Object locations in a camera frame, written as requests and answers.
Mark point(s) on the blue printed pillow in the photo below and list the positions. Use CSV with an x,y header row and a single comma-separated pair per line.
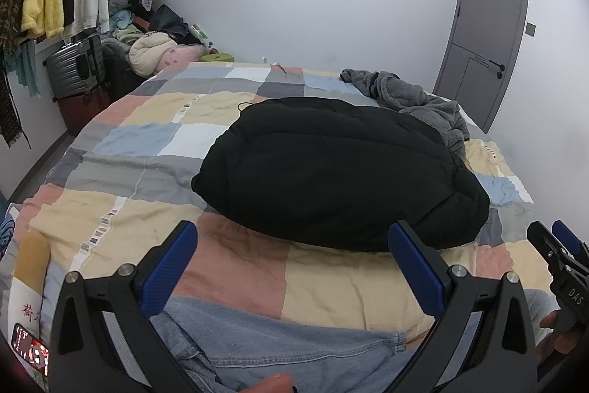
x,y
8,234

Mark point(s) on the dark red suitcase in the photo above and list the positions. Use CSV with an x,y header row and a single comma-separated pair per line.
x,y
83,110

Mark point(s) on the person's right hand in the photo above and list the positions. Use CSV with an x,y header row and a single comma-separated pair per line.
x,y
548,322

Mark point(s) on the person's light blue jeans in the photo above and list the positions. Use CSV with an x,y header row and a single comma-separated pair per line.
x,y
285,342

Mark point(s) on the pile of mixed clothes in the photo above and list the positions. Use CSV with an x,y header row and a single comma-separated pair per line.
x,y
124,22

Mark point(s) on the pink pillow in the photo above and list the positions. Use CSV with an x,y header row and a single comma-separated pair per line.
x,y
182,58

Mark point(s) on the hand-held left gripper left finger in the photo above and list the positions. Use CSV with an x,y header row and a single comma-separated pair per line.
x,y
168,271

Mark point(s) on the smartphone with red display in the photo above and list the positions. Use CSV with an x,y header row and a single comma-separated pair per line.
x,y
30,349

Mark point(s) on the grey ribbed suitcase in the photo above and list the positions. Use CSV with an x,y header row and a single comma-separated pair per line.
x,y
64,70

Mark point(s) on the green flat item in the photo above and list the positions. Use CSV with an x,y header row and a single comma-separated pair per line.
x,y
216,58

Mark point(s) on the grey fleece robe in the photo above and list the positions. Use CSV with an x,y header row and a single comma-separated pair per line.
x,y
405,93

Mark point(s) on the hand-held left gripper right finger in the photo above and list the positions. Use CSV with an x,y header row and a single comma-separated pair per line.
x,y
414,268

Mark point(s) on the checkered bed sheet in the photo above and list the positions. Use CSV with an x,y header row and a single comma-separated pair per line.
x,y
138,153

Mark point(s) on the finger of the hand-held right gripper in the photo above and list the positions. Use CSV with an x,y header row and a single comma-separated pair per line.
x,y
568,236
543,243

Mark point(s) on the black bag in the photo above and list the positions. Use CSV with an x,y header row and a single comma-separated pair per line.
x,y
172,22

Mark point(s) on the dark fringed scarf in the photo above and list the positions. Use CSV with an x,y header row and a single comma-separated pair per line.
x,y
9,107

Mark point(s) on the grey door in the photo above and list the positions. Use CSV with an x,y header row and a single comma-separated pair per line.
x,y
487,15

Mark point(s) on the grey wall switch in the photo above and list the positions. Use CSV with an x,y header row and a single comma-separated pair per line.
x,y
530,29

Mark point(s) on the teal scarf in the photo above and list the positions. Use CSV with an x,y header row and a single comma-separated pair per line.
x,y
27,66

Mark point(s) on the black puffer jacket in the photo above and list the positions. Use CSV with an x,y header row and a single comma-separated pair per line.
x,y
331,172

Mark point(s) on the cream plush blanket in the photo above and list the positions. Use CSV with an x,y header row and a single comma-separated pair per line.
x,y
147,52

